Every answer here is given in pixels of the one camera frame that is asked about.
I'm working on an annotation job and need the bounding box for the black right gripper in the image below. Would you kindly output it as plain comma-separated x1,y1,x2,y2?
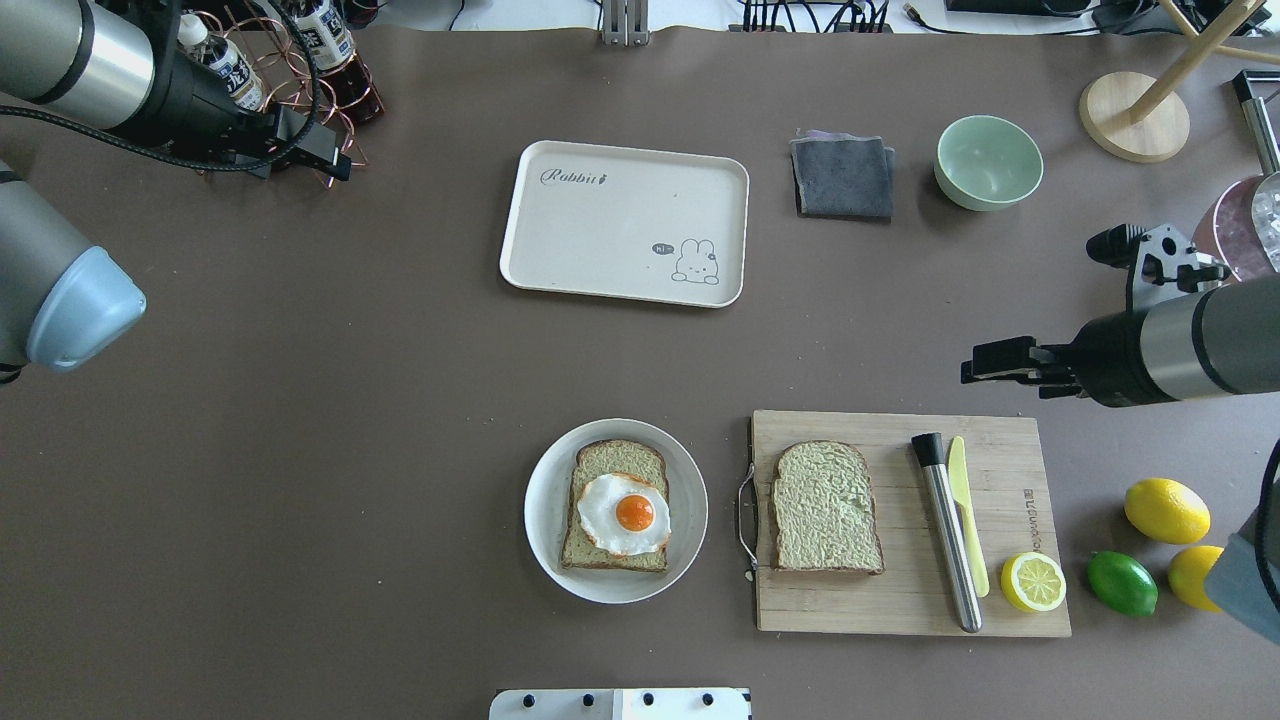
961,336,1085,400

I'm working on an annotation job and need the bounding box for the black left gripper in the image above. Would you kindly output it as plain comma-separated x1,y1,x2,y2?
210,105,352,181

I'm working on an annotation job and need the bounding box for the bread slice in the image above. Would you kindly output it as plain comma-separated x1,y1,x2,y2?
559,439,672,573
771,439,886,577

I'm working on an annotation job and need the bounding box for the white round plate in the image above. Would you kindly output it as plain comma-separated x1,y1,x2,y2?
524,418,709,603

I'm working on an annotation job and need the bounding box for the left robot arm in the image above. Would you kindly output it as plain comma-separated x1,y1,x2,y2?
1,1,353,384

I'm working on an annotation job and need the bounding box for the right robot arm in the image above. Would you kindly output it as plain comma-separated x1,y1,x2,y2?
960,275,1279,641

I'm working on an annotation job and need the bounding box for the cream rabbit tray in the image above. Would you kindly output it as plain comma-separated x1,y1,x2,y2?
499,140,750,309

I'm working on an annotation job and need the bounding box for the bottle upper white cap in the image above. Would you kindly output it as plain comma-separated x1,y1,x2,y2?
177,13,265,111

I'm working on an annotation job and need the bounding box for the wooden cutting board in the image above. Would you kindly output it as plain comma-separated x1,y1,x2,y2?
750,410,1071,637

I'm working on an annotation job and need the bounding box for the bottle lower left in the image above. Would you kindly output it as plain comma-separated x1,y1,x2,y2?
282,1,384,126

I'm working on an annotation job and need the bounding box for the yellow plastic knife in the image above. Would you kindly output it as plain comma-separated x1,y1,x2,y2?
947,436,989,598

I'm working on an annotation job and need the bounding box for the steel muddler black tip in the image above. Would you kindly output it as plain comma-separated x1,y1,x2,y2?
911,433,983,634

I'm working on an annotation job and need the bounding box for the yellow lemon upper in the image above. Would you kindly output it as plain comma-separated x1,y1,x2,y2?
1124,478,1212,544

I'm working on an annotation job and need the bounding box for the yellow lemon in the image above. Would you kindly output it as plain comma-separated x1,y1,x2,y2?
1124,478,1212,544
1167,544,1224,614

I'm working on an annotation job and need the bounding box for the half lemon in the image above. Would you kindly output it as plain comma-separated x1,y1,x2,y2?
1000,552,1068,612

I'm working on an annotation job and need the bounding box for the pink bowl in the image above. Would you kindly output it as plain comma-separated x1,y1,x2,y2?
1192,173,1277,282

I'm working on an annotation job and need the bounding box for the green bowl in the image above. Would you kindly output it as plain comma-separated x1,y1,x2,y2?
933,115,1044,211

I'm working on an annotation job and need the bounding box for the green lime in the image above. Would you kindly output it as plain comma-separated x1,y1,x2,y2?
1085,551,1158,618

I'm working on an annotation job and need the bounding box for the yellow lemon lower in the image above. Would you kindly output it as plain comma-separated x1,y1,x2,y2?
1167,544,1224,614

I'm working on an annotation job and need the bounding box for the wooden stand with base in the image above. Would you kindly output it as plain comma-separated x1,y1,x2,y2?
1078,1,1279,163

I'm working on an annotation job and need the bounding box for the grey folded cloth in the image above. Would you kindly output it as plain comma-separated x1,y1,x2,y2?
788,129,896,220

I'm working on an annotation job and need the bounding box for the bread slice under egg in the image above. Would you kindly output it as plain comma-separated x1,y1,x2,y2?
559,439,672,573

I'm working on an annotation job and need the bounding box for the fried egg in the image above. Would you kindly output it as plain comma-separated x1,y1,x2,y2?
577,471,671,557

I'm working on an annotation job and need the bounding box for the copper wire bottle rack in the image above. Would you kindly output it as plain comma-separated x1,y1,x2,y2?
184,1,385,169

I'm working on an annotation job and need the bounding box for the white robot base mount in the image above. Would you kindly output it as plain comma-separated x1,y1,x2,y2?
488,687,754,719

